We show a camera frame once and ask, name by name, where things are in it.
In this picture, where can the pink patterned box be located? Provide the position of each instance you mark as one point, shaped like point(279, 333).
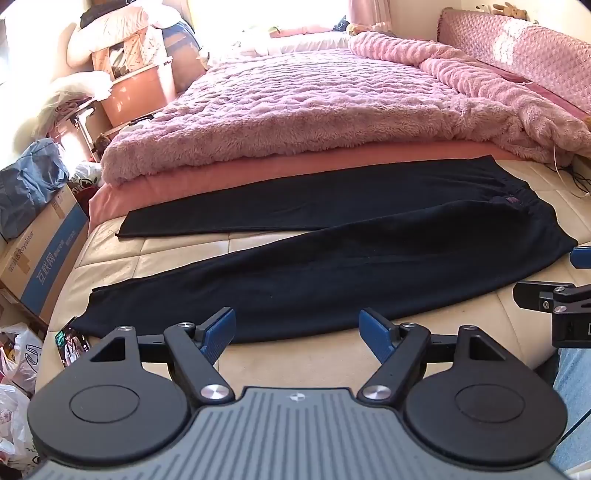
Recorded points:
point(129, 48)

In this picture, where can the white red printed bag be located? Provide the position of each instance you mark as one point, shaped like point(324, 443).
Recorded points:
point(85, 175)

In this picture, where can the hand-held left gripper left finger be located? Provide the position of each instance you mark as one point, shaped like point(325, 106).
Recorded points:
point(219, 332)

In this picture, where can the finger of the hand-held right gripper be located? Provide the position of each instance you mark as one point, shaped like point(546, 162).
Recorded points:
point(531, 295)
point(581, 257)

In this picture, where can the dark small cushion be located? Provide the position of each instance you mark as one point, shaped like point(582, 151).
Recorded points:
point(340, 24)

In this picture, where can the pink and white pillow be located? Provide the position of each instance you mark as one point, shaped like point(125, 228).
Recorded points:
point(120, 23)

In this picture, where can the brown stuffed toy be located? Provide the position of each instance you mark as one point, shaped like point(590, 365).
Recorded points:
point(508, 10)

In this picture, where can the white fluffy cloth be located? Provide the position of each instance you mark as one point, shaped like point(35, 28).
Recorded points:
point(64, 97)

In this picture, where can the pink curtain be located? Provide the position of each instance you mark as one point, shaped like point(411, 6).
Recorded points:
point(369, 9)

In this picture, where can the photo card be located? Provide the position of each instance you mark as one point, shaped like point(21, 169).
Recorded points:
point(71, 344)

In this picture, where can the cardboard box with blue print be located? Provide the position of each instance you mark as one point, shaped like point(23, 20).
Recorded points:
point(41, 263)

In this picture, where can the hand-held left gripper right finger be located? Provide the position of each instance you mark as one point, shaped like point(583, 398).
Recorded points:
point(376, 332)

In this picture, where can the salmon pink bed sheet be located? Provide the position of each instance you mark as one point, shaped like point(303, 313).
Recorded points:
point(184, 187)

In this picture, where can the pink quilted headboard cover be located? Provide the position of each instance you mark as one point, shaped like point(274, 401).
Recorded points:
point(531, 46)

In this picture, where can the black pants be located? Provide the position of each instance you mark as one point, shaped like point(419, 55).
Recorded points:
point(323, 277)

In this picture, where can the blue patterned bag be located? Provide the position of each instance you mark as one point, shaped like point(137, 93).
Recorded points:
point(184, 50)

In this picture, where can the white plastic bag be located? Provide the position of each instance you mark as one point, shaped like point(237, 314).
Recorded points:
point(21, 355)
point(16, 424)

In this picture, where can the person's leg in jeans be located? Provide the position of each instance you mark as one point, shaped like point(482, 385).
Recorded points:
point(575, 415)

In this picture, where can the orange plastic tub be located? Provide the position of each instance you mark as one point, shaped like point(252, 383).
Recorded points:
point(134, 92)

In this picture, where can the blue denim cloth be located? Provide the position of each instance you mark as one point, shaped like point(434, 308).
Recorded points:
point(27, 184)

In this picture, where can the pink fluffy blanket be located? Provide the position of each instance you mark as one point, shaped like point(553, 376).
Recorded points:
point(300, 101)

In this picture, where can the white stuffed toy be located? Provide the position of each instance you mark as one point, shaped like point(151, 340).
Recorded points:
point(483, 8)

